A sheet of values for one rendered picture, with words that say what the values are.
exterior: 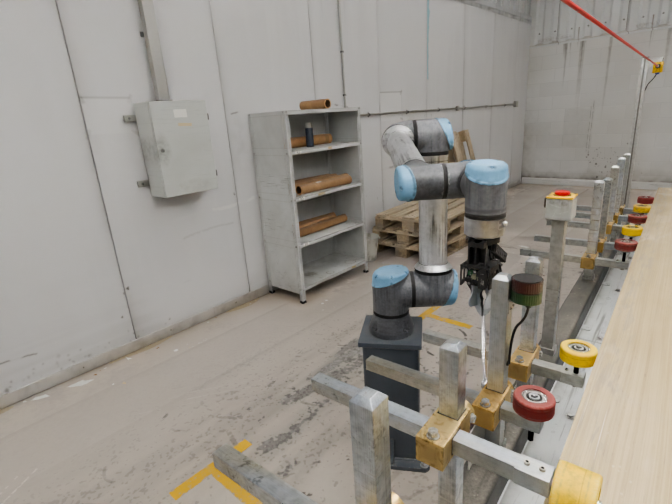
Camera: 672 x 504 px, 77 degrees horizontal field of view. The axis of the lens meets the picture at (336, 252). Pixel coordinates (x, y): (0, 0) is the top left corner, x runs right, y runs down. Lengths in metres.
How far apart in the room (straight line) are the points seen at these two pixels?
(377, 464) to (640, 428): 0.57
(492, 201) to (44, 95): 2.58
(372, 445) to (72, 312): 2.75
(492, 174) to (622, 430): 0.54
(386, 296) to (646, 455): 1.04
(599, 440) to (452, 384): 0.30
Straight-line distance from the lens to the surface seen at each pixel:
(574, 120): 8.81
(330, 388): 0.90
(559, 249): 1.43
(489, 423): 1.03
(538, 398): 1.01
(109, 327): 3.27
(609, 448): 0.94
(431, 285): 1.72
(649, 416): 1.05
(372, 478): 0.60
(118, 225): 3.14
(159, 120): 2.99
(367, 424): 0.54
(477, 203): 0.99
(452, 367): 0.76
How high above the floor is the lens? 1.48
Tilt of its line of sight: 18 degrees down
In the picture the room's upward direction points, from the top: 4 degrees counter-clockwise
